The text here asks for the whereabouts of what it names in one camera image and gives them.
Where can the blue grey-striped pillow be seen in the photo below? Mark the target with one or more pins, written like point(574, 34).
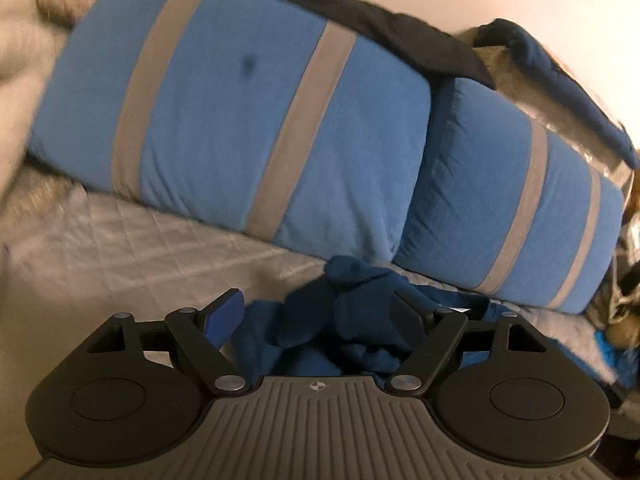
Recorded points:
point(490, 200)

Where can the tan stuffed toy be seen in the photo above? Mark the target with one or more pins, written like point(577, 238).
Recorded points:
point(625, 330)

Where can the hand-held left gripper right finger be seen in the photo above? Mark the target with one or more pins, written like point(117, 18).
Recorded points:
point(406, 316)

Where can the bright blue plastic bag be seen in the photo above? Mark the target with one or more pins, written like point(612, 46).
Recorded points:
point(607, 355)

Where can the blue pillow with dark spot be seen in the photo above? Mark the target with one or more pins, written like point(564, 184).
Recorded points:
point(220, 125)

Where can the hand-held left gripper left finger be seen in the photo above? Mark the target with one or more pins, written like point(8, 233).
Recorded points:
point(226, 316)

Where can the grey quilted bedspread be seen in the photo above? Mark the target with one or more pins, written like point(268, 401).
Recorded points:
point(120, 250)

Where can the grey fluffy blanket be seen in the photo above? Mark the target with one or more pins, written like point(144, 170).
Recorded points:
point(22, 60)

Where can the dark cloth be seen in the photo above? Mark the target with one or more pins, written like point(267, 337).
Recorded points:
point(400, 35)

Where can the blue garment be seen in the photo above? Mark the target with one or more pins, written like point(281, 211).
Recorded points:
point(350, 310)

